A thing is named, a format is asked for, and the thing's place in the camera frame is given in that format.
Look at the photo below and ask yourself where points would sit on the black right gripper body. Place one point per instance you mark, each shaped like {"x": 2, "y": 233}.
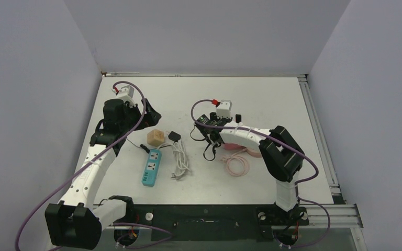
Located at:
{"x": 214, "y": 116}

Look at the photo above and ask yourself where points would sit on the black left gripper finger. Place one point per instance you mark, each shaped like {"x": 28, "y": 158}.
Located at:
{"x": 150, "y": 120}
{"x": 150, "y": 111}

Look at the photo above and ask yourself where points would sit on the beige cube adapter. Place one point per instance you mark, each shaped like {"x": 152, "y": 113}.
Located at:
{"x": 155, "y": 138}

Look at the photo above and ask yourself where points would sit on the teal power strip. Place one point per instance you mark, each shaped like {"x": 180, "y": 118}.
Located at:
{"x": 151, "y": 168}

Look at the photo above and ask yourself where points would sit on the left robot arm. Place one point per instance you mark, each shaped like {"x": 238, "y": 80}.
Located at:
{"x": 73, "y": 222}

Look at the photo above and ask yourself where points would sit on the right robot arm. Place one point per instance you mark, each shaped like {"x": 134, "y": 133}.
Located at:
{"x": 280, "y": 152}

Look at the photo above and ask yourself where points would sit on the aluminium table frame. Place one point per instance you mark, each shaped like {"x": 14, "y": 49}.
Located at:
{"x": 264, "y": 102}

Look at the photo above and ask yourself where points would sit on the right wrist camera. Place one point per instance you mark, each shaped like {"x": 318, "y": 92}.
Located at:
{"x": 223, "y": 109}

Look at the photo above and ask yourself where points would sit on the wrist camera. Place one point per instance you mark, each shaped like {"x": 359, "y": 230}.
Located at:
{"x": 223, "y": 109}
{"x": 125, "y": 94}

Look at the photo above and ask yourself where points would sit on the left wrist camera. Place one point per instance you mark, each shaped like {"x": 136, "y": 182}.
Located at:
{"x": 125, "y": 94}

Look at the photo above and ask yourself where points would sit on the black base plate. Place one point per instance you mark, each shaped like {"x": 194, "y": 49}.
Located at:
{"x": 213, "y": 222}

